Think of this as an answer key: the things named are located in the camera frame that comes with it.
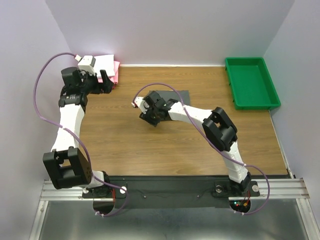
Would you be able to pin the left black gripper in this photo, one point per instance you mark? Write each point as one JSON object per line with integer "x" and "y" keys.
{"x": 105, "y": 87}

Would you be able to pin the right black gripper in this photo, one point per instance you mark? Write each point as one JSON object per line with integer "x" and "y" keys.
{"x": 147, "y": 117}

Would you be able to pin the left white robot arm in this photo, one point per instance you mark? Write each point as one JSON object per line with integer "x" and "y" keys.
{"x": 68, "y": 163}

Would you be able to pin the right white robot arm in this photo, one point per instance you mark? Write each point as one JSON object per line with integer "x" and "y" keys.
{"x": 215, "y": 125}

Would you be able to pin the pink folded t-shirt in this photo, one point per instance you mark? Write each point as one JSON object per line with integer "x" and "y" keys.
{"x": 115, "y": 72}

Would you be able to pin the white folded t-shirt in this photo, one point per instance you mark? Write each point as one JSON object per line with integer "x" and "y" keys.
{"x": 100, "y": 60}

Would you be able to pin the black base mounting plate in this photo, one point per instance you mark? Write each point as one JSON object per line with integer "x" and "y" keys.
{"x": 168, "y": 192}

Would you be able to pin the green plastic tray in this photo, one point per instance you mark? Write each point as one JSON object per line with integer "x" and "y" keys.
{"x": 251, "y": 85}

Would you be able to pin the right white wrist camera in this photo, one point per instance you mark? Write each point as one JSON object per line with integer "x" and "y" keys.
{"x": 138, "y": 103}

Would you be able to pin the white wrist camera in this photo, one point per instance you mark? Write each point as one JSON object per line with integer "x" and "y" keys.
{"x": 138, "y": 103}
{"x": 86, "y": 63}

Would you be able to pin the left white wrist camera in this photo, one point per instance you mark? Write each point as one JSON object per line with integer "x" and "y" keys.
{"x": 86, "y": 63}

